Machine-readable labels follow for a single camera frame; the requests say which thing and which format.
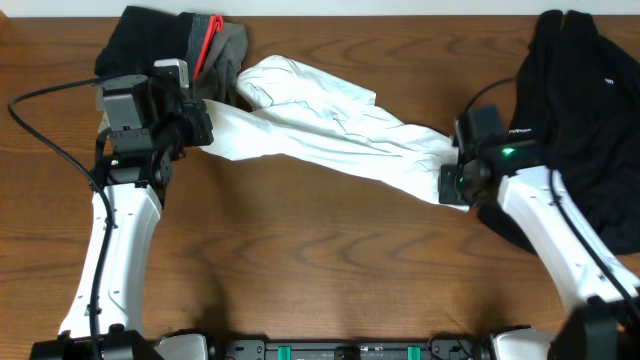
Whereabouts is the folded olive grey garment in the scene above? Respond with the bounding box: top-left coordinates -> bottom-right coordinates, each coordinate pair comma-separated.
193,23 -> 248,106

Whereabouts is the white t-shirt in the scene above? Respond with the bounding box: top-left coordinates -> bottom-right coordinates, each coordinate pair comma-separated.
204,55 -> 458,204

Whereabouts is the black garment pile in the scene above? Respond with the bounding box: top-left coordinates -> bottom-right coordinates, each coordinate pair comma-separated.
510,10 -> 639,255

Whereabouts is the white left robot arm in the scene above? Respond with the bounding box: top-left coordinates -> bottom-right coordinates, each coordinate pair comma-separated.
30,64 -> 213,359

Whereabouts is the folded black garment red trim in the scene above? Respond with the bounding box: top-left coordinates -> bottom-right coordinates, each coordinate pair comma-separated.
94,6 -> 224,80

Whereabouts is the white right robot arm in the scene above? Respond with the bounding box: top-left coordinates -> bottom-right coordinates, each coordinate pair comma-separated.
438,114 -> 639,359

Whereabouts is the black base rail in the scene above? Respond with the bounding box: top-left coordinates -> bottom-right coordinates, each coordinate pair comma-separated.
216,336 -> 493,360

